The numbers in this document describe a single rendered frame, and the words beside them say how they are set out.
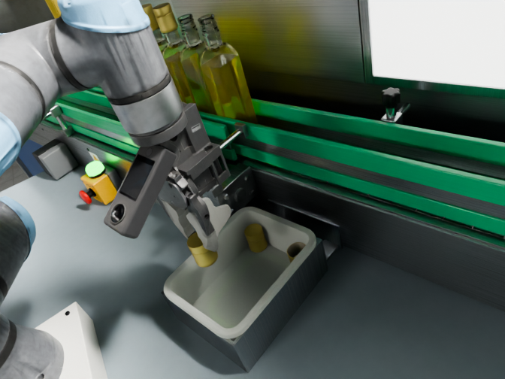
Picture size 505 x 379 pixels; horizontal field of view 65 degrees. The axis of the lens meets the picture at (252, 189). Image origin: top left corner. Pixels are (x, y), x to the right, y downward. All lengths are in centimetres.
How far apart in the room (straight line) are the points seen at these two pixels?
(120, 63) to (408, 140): 42
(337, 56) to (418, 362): 50
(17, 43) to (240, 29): 51
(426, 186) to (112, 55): 42
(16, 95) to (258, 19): 53
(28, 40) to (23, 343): 42
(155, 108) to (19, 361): 41
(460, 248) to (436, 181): 10
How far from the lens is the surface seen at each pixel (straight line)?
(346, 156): 62
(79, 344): 73
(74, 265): 97
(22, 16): 371
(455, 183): 56
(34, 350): 70
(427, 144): 64
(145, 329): 76
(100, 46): 43
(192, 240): 60
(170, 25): 82
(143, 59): 44
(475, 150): 62
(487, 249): 60
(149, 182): 48
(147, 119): 46
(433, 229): 61
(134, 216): 48
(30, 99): 41
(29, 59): 45
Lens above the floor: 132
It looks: 38 degrees down
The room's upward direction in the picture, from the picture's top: 18 degrees counter-clockwise
